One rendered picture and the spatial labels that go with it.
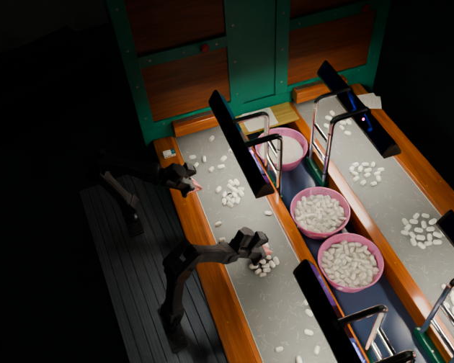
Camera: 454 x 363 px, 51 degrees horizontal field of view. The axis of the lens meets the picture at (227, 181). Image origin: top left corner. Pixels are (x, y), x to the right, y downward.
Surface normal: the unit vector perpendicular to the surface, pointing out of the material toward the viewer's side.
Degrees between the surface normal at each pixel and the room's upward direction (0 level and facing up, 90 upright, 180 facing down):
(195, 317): 0
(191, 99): 90
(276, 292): 0
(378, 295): 0
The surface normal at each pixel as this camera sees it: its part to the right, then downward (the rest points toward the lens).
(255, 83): 0.33, 0.70
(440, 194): -0.07, -0.65
